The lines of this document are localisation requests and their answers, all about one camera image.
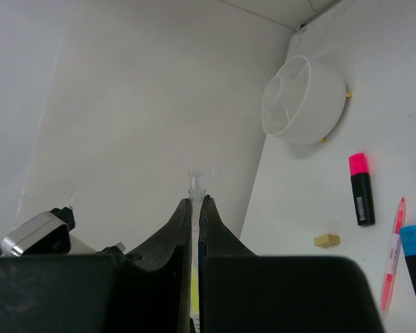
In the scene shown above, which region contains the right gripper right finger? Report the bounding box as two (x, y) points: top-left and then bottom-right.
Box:
(198, 196), (259, 332)

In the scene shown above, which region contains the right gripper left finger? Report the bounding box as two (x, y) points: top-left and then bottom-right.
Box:
(127, 198), (192, 332)

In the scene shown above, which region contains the yellow clear pen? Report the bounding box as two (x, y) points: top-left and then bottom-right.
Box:
(188, 171), (206, 332)

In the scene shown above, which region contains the pink clear pen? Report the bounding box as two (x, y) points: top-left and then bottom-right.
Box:
(380, 198), (406, 319)

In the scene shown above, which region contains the beige eraser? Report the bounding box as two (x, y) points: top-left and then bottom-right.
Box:
(313, 234), (340, 248)

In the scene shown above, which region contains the pink cap black highlighter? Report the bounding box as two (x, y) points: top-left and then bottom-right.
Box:
(349, 153), (375, 227)

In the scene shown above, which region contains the white round divided container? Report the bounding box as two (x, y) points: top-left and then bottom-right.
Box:
(261, 55), (352, 145)

